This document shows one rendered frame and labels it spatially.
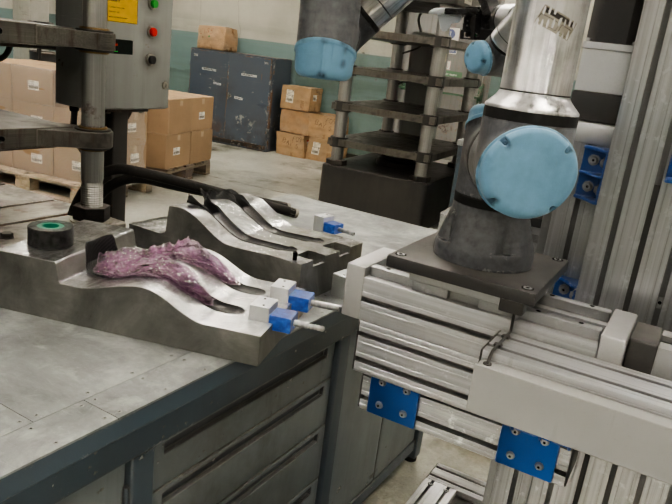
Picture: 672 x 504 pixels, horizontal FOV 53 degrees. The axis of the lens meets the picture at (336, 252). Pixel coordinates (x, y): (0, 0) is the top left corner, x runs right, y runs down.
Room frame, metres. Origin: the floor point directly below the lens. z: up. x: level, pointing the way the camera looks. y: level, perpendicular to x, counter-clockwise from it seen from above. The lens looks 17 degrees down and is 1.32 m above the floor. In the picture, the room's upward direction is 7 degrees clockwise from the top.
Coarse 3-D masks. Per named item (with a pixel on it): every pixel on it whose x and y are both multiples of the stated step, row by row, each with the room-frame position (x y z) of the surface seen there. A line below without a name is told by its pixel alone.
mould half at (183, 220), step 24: (168, 216) 1.50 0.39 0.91; (192, 216) 1.46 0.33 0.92; (240, 216) 1.56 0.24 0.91; (264, 216) 1.62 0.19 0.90; (144, 240) 1.54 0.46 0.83; (168, 240) 1.50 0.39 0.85; (216, 240) 1.43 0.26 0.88; (240, 240) 1.46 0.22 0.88; (288, 240) 1.49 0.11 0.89; (336, 240) 1.53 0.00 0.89; (240, 264) 1.39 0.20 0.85; (264, 264) 1.36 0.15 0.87; (288, 264) 1.33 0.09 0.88; (312, 264) 1.35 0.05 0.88; (336, 264) 1.44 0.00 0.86; (312, 288) 1.36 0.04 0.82
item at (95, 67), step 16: (96, 0) 1.77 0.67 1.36; (96, 16) 1.77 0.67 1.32; (96, 64) 1.77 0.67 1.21; (96, 80) 1.77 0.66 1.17; (96, 96) 1.77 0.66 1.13; (96, 112) 1.77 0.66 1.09; (96, 160) 1.77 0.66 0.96; (80, 176) 1.78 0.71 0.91; (96, 176) 1.77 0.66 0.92; (96, 192) 1.78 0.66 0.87; (80, 208) 1.75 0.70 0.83; (96, 208) 1.77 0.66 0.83
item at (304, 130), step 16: (288, 96) 8.28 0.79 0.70; (304, 96) 8.18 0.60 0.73; (320, 96) 8.39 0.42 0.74; (288, 112) 8.29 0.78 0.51; (304, 112) 8.19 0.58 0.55; (320, 112) 8.43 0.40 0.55; (288, 128) 8.28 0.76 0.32; (304, 128) 8.19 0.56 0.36; (320, 128) 8.11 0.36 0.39; (288, 144) 8.26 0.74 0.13; (304, 144) 8.17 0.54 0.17; (320, 144) 8.09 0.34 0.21; (320, 160) 8.07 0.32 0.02
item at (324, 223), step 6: (318, 216) 1.89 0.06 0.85; (324, 216) 1.90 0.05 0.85; (330, 216) 1.91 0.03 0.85; (318, 222) 1.89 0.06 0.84; (324, 222) 1.88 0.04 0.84; (330, 222) 1.89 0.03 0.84; (336, 222) 1.90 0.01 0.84; (318, 228) 1.89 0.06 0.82; (324, 228) 1.88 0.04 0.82; (330, 228) 1.87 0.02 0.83; (336, 228) 1.87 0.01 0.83; (342, 228) 1.87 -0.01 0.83; (348, 234) 1.85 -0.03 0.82; (354, 234) 1.85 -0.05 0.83
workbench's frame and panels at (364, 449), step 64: (320, 320) 1.27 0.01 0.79; (192, 384) 0.95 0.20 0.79; (256, 384) 1.18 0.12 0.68; (320, 384) 1.43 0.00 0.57; (64, 448) 0.74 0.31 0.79; (128, 448) 0.90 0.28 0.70; (192, 448) 1.05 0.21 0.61; (256, 448) 1.22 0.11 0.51; (320, 448) 1.46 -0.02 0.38; (384, 448) 1.81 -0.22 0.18
